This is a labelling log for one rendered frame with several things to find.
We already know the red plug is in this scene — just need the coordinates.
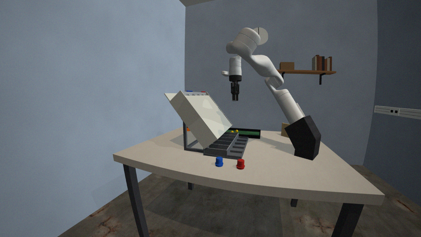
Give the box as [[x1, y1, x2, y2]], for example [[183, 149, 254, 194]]
[[236, 159, 245, 170]]

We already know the open wooden crate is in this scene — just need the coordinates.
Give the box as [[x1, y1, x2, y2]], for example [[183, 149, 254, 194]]
[[281, 123, 290, 138]]

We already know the blue plastic cap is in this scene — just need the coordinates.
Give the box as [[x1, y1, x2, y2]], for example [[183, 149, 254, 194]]
[[215, 157, 223, 167]]

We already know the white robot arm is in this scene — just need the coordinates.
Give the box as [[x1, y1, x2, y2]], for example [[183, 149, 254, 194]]
[[221, 28, 305, 124]]

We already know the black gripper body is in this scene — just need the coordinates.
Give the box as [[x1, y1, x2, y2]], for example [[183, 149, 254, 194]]
[[229, 75, 242, 88]]

